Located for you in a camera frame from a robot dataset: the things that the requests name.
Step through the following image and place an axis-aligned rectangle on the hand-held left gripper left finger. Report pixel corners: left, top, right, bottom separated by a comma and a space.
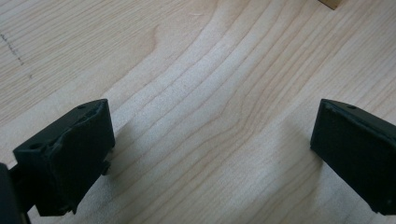
12, 98, 117, 217

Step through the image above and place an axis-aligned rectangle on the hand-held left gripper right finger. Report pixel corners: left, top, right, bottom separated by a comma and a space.
309, 98, 396, 217

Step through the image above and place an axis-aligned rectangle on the wooden tea box with lid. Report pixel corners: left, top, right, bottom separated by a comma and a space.
317, 0, 342, 11

